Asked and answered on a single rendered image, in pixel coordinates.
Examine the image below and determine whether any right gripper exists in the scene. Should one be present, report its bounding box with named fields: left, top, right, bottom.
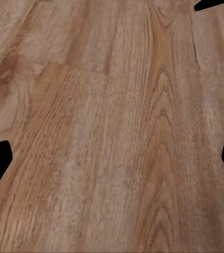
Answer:
left=194, top=0, right=224, bottom=11

